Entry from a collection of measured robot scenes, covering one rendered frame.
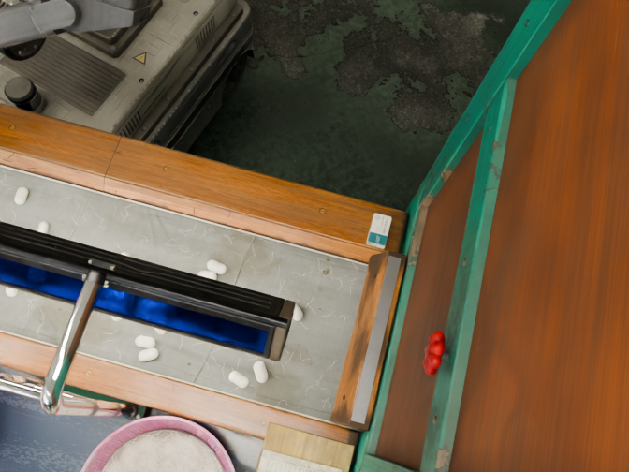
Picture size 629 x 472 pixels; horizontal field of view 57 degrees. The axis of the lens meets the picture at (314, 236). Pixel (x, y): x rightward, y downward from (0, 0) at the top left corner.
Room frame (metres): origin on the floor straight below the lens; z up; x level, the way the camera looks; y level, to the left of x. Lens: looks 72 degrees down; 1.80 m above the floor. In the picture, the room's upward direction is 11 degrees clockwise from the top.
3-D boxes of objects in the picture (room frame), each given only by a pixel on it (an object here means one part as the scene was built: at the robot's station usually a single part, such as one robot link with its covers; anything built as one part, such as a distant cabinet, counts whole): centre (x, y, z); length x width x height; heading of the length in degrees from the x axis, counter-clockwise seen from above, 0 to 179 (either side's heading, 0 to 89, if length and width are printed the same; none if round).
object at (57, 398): (0.06, 0.33, 0.90); 0.20 x 0.19 x 0.45; 85
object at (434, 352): (0.09, -0.14, 1.24); 0.04 x 0.02 x 0.04; 175
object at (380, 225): (0.37, -0.12, 0.78); 0.06 x 0.04 x 0.02; 175
